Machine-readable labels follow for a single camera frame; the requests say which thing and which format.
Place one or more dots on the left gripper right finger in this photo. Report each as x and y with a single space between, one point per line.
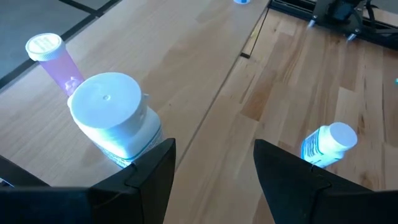
304 196

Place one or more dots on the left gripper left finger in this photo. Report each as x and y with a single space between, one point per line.
130 199

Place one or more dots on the large white medicine bottle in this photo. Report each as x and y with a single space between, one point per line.
329 143
109 105

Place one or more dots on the pink medicine vial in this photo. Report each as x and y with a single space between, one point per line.
59 65

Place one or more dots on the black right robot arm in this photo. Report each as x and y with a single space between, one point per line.
342 9

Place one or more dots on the black aluminium table frame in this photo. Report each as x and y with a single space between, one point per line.
385 35

